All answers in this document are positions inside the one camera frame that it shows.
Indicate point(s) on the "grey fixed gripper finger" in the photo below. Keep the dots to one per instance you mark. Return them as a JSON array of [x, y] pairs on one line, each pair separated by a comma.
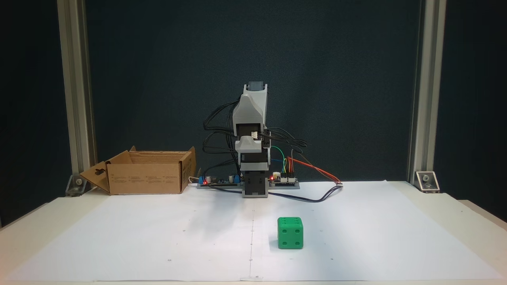
[[251, 107]]

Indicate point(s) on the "green die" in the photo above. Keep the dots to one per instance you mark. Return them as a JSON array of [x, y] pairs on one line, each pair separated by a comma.
[[290, 233]]

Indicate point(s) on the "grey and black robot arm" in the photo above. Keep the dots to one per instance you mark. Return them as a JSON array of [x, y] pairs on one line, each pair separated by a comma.
[[255, 162]]

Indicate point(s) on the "power board with blue part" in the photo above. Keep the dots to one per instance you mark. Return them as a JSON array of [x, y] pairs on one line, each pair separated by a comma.
[[216, 181]]

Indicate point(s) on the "brown cardboard box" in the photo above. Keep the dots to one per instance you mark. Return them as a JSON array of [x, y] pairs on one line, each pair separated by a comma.
[[146, 180]]

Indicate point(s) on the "white paper sheet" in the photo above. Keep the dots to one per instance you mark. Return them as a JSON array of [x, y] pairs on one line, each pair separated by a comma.
[[158, 237]]

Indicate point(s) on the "aluminium frame post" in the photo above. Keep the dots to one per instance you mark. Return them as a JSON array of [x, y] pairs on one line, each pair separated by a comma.
[[429, 79], [75, 79]]

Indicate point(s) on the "metal corner bracket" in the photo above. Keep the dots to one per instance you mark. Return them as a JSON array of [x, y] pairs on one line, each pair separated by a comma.
[[427, 181], [77, 185]]

